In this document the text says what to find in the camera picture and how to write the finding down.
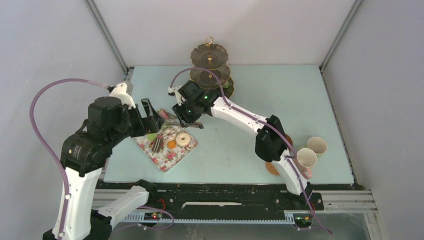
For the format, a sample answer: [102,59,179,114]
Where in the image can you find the chocolate drizzled donut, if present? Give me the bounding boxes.
[162,127,177,142]

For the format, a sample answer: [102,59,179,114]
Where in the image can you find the woven rattan coaster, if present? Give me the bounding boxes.
[285,134,293,146]
[265,162,280,176]

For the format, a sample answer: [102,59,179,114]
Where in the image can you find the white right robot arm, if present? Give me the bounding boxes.
[167,80,311,209]

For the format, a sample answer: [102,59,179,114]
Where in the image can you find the small orange pastry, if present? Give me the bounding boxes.
[167,140,177,149]

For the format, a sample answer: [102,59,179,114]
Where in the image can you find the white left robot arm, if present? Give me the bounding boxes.
[42,81,164,240]

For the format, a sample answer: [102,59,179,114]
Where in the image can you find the left aluminium frame post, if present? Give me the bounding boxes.
[83,0,130,75]

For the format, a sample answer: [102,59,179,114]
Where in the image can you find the pink mug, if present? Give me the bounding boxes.
[293,147,318,179]

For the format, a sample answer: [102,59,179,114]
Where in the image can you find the right aluminium frame post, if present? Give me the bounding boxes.
[319,0,365,73]

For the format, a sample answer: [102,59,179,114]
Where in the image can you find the white glazed donut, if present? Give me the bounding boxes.
[175,132,191,147]

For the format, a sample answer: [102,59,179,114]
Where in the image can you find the cream paper cup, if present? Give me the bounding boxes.
[307,136,328,158]

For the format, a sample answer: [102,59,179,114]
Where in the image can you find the aluminium frame post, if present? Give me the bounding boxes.
[83,0,130,75]
[319,0,365,73]

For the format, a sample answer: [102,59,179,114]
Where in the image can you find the green macaron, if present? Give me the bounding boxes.
[146,133,158,142]

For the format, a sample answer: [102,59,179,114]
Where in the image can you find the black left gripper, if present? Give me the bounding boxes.
[109,97,166,145]

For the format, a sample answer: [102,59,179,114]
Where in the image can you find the floral square tray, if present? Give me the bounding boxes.
[134,108,198,173]

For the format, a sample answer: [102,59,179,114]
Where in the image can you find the three tier dessert stand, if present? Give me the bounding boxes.
[189,36,235,98]

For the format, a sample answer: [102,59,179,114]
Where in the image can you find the stainless steel serving tongs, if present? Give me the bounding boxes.
[164,112,183,127]

